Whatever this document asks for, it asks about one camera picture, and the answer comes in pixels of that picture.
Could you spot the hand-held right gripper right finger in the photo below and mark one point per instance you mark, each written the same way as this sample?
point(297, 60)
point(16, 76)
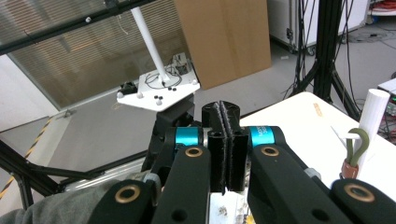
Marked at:
point(239, 158)

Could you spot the low black frame bar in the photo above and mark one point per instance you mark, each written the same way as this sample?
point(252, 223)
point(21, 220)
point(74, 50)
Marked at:
point(40, 175)

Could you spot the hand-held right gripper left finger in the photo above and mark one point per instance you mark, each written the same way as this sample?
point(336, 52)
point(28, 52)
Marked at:
point(217, 155)

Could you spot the black frame strut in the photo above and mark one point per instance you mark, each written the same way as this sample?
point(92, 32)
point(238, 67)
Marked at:
point(327, 46)

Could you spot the white pole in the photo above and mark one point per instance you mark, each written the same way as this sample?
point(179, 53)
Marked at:
point(149, 43)

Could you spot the white power supply box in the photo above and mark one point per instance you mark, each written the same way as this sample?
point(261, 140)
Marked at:
point(388, 88)

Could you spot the white cabinet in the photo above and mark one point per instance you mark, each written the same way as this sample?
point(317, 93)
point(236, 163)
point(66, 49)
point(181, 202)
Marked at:
point(289, 18)

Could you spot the yellow black floor tape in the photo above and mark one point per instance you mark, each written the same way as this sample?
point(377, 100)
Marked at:
point(29, 152)

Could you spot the white key stand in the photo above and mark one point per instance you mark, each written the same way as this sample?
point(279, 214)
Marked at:
point(375, 115)

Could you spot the brown tape strip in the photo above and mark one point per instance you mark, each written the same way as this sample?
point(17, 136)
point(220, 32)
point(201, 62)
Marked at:
point(318, 109)

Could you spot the brown cardboard sheet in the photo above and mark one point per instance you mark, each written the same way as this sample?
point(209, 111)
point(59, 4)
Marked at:
point(224, 40)

